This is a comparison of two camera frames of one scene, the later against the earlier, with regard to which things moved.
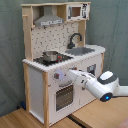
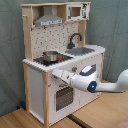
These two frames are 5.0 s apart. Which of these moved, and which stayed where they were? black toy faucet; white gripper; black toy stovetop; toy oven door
Moved: white gripper
Stayed: black toy stovetop; black toy faucet; toy oven door
